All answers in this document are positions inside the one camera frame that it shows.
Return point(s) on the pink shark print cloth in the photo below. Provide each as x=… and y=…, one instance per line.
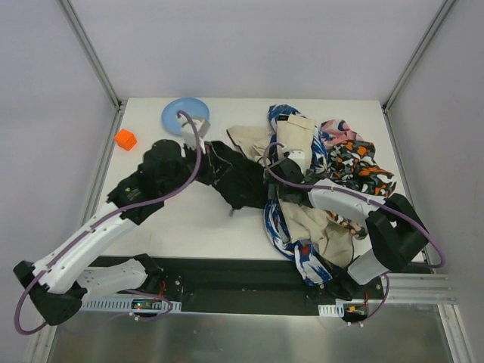
x=335, y=131

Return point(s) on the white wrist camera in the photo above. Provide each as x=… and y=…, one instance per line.
x=191, y=135
x=298, y=157

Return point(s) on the aluminium frame rail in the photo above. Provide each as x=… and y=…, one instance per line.
x=89, y=51

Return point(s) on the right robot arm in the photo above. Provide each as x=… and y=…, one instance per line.
x=396, y=233

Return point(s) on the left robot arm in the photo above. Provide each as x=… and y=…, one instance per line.
x=59, y=284

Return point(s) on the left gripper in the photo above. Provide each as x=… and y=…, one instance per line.
x=204, y=162

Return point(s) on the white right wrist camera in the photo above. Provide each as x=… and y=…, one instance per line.
x=298, y=157

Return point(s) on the blue white patterned cloth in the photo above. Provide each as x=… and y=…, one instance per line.
x=313, y=268

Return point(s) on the beige zip jacket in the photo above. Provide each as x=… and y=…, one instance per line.
x=311, y=227

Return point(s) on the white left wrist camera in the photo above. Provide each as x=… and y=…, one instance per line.
x=191, y=135

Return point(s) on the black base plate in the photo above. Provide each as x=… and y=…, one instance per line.
x=240, y=286

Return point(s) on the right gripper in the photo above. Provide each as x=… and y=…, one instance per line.
x=277, y=189

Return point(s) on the orange black camouflage cloth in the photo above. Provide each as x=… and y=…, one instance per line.
x=352, y=165

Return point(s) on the orange cube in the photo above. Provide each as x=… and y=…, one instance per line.
x=125, y=139

